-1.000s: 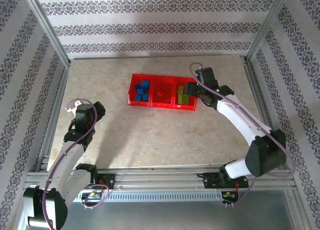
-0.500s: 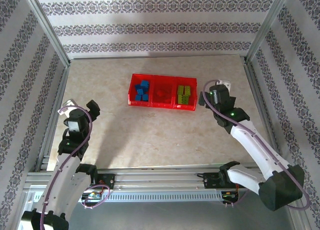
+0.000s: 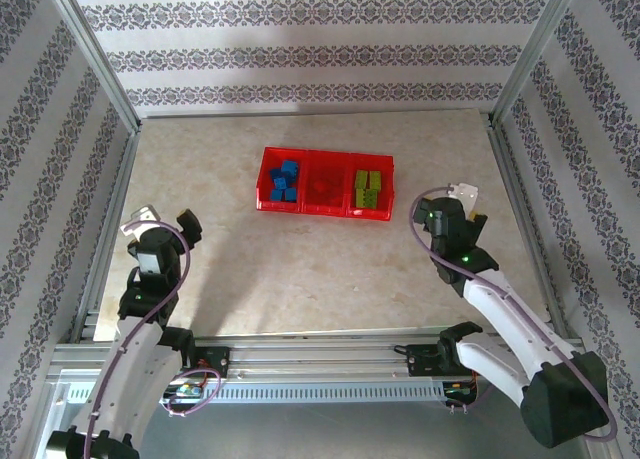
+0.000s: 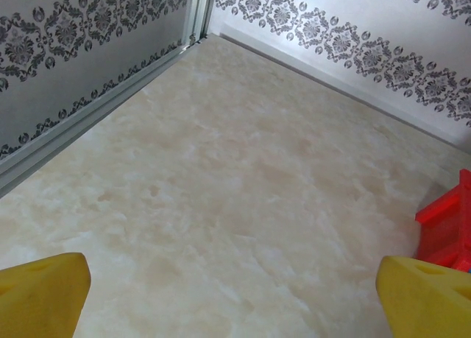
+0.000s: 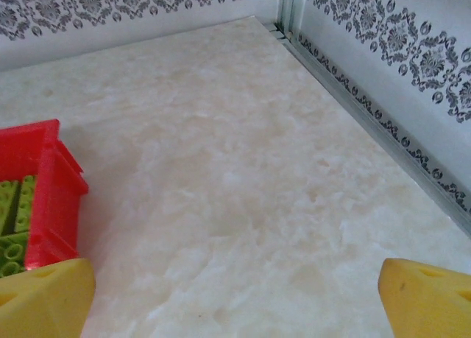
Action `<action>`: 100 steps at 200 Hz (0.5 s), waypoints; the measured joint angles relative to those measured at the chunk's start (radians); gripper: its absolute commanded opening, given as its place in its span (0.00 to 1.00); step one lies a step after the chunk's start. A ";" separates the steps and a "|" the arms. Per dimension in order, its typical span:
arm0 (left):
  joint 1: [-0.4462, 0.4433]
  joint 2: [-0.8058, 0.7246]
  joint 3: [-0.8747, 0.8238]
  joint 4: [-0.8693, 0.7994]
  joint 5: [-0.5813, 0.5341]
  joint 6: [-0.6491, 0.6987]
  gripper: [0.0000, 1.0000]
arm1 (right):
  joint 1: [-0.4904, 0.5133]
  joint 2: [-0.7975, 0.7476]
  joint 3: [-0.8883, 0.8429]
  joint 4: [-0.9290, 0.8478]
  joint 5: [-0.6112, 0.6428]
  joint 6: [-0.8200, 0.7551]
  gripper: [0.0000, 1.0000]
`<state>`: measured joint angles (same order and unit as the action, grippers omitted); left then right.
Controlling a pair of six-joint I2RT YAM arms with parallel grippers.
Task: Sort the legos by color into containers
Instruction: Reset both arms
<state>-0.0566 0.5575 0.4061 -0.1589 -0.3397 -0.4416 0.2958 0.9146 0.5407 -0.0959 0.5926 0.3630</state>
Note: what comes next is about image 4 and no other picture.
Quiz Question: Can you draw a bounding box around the aluminium frame post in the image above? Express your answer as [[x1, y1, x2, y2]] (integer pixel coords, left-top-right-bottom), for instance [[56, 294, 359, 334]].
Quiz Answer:
[[182, 0, 219, 51]]

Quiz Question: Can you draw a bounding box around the aluminium side rail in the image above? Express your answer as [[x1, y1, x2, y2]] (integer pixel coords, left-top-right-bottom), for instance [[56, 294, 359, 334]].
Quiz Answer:
[[0, 39, 196, 200]]

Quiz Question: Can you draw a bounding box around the aluminium back rail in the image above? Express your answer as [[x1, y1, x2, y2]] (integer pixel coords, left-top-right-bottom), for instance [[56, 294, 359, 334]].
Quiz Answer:
[[205, 31, 471, 153]]

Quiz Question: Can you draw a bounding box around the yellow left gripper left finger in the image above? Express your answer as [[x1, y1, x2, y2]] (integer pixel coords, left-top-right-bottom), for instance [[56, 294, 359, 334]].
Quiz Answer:
[[0, 252, 92, 338]]

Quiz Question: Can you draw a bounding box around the red plastic bin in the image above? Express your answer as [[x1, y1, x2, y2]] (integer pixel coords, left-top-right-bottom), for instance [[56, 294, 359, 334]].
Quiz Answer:
[[415, 168, 471, 276]]

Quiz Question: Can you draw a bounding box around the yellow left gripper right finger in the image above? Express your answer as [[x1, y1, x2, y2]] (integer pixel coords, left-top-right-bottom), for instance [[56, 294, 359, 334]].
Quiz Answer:
[[375, 256, 471, 338]]

